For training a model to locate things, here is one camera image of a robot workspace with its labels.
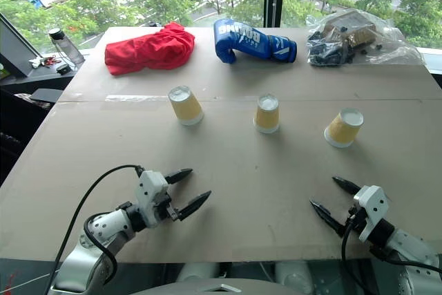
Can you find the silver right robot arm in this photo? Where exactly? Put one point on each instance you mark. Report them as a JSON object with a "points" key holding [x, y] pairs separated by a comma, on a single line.
{"points": [[411, 250]]}

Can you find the clear tape strip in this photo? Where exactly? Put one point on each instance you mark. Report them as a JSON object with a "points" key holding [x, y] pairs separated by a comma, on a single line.
{"points": [[134, 98]]}

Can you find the white rounded robot leg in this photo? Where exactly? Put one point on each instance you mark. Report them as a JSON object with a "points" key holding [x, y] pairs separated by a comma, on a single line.
{"points": [[200, 271], [293, 274]]}

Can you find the red crumpled cloth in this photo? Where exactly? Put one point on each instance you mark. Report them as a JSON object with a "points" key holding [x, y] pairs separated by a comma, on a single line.
{"points": [[152, 48]]}

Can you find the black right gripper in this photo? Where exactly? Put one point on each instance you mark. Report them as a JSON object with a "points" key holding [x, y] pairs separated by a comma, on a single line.
{"points": [[355, 220]]}

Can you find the dark grey flat pad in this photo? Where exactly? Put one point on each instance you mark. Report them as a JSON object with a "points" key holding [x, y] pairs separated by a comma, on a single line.
{"points": [[46, 95]]}

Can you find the clear water bottle black lid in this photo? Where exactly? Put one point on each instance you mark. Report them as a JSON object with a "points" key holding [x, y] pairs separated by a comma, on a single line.
{"points": [[69, 48]]}

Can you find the brown cardboard box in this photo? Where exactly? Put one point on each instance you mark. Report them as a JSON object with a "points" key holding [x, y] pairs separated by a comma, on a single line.
{"points": [[352, 29]]}

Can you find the small black key fob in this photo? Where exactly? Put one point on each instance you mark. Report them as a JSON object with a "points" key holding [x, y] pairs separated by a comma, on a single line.
{"points": [[63, 68]]}

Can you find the silver robot torso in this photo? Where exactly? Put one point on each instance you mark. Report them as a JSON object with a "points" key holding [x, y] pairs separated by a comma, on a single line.
{"points": [[221, 288]]}

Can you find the clear plastic bag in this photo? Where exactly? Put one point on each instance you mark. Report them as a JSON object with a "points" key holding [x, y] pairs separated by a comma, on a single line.
{"points": [[390, 51]]}

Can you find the yellow ribbed paper cup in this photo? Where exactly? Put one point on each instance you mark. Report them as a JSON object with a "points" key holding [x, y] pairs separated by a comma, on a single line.
{"points": [[343, 131], [266, 115], [186, 106]]}

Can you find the blue boxing glove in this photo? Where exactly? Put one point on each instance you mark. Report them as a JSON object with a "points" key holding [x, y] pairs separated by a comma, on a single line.
{"points": [[241, 41]]}

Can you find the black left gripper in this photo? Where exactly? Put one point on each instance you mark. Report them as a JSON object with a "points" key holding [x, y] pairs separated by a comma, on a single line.
{"points": [[171, 210]]}

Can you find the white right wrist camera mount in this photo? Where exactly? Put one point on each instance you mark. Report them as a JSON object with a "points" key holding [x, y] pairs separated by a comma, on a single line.
{"points": [[374, 205]]}

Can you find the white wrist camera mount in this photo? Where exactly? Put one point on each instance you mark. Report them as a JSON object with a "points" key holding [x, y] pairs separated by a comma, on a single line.
{"points": [[150, 191], [374, 205]]}

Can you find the black side desk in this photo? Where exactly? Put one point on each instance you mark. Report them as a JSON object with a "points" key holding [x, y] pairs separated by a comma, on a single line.
{"points": [[41, 81]]}

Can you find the white crumpled tissue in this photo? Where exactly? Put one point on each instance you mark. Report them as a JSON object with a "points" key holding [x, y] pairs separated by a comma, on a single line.
{"points": [[35, 62]]}

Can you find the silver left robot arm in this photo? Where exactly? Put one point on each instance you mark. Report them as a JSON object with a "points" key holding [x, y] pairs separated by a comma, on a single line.
{"points": [[103, 229]]}

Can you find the red key bunch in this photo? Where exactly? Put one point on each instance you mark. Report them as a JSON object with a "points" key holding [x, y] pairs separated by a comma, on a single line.
{"points": [[49, 62]]}

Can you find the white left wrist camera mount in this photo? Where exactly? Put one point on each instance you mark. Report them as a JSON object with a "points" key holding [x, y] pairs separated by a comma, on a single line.
{"points": [[150, 191]]}

